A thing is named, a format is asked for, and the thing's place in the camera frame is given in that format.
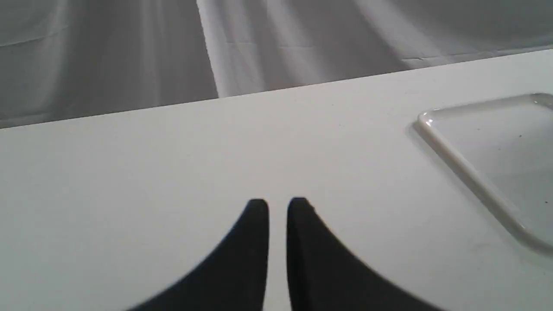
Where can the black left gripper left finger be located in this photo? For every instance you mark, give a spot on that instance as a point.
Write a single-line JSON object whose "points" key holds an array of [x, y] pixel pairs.
{"points": [[232, 277]]}

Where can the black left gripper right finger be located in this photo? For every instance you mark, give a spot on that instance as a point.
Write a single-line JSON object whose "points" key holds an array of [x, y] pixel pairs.
{"points": [[323, 275]]}

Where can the white plastic tray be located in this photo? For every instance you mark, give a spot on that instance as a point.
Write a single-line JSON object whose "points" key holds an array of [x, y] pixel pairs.
{"points": [[503, 150]]}

